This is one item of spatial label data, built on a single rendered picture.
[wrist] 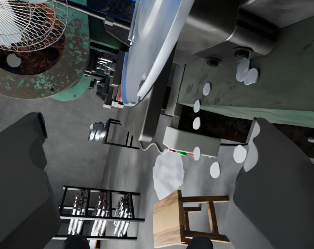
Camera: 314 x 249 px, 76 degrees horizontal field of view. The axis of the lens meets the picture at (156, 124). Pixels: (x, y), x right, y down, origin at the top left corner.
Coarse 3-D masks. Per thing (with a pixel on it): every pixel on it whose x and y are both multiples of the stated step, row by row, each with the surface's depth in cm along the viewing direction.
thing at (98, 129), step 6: (108, 120) 313; (114, 120) 304; (90, 126) 319; (96, 126) 299; (102, 126) 307; (108, 126) 300; (90, 132) 322; (96, 132) 325; (102, 132) 310; (90, 138) 300; (96, 138) 305; (102, 138) 320; (132, 138) 311; (114, 144) 301; (120, 144) 304; (126, 144) 344
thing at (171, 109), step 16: (176, 80) 50; (176, 96) 48; (176, 112) 47; (192, 112) 49; (208, 112) 51; (176, 128) 49; (192, 128) 50; (208, 128) 51; (224, 128) 53; (240, 128) 54; (288, 128) 59; (304, 128) 61; (304, 144) 62
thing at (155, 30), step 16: (144, 0) 25; (160, 0) 18; (176, 0) 14; (192, 0) 11; (144, 16) 22; (160, 16) 18; (176, 16) 12; (144, 32) 22; (160, 32) 17; (176, 32) 12; (144, 48) 22; (160, 48) 16; (128, 64) 32; (144, 64) 20; (160, 64) 14; (128, 80) 29; (128, 96) 26
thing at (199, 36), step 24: (216, 0) 19; (240, 0) 20; (192, 24) 20; (216, 24) 20; (240, 24) 20; (264, 24) 21; (192, 48) 26; (216, 48) 24; (240, 48) 22; (264, 48) 22; (168, 72) 16; (144, 96) 18; (144, 120) 16
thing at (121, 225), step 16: (64, 192) 228; (112, 192) 252; (128, 192) 260; (80, 208) 217; (96, 208) 233; (112, 208) 268; (128, 208) 237; (80, 224) 215; (96, 224) 228; (128, 224) 231; (128, 240) 239
